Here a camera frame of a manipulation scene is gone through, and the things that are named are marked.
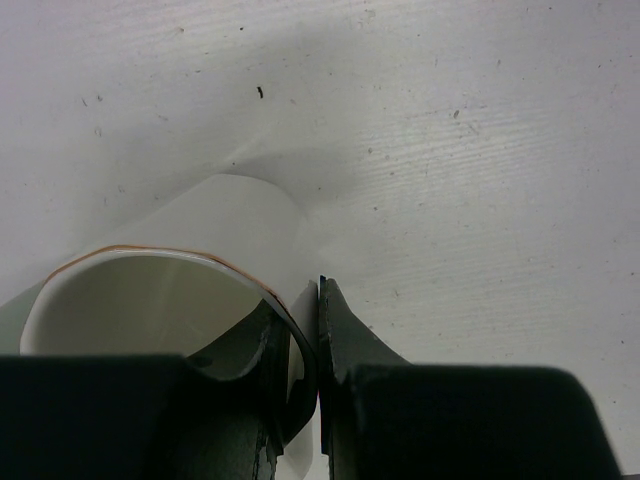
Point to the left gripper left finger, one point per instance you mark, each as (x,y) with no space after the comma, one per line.
(214,415)

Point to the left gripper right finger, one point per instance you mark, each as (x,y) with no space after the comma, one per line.
(383,417)

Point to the white ceramic mug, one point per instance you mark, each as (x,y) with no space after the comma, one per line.
(177,280)

